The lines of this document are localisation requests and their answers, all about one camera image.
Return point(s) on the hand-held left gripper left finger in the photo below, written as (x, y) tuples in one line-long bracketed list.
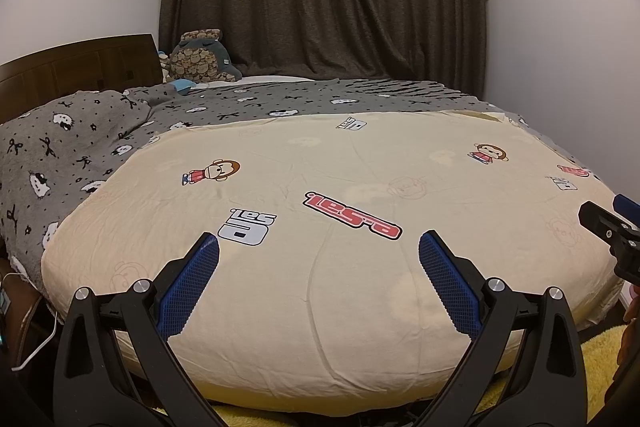
[(192, 282)]

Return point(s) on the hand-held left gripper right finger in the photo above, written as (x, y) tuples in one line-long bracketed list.
[(450, 282)]

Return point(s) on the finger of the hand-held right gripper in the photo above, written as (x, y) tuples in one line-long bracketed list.
[(630, 204), (605, 222)]

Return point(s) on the person's right hand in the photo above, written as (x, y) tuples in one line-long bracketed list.
[(633, 307)]

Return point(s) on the yellow fleece blanket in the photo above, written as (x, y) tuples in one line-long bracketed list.
[(600, 352)]

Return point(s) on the cream cartoon print quilt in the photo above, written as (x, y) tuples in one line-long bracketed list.
[(325, 257)]

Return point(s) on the white pillow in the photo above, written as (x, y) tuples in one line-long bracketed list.
[(270, 80)]

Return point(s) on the grey and brown plush toy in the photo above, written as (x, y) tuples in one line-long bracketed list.
[(197, 59)]

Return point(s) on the brown wooden headboard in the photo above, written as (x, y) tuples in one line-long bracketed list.
[(75, 67)]

